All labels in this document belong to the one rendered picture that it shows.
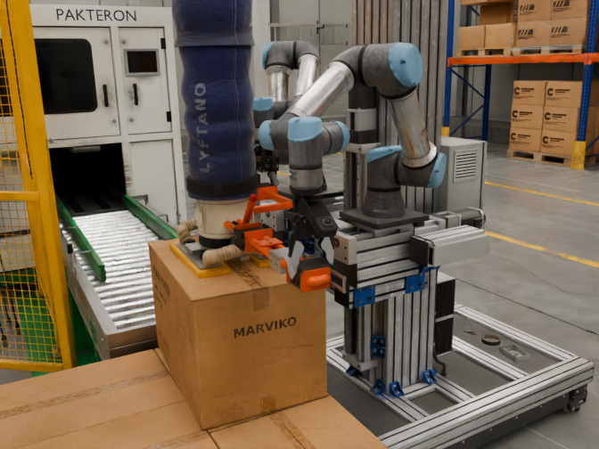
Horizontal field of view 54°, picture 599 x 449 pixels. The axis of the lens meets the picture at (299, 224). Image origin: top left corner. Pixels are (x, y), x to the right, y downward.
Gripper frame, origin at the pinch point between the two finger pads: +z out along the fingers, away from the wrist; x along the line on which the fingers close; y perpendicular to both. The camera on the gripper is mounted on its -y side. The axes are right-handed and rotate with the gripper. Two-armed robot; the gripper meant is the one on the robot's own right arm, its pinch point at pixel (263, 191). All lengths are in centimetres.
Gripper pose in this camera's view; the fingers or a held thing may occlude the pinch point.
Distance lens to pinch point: 226.7
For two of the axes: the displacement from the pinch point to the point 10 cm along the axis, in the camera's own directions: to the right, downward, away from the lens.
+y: 4.4, 2.1, -8.7
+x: 9.0, -1.3, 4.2
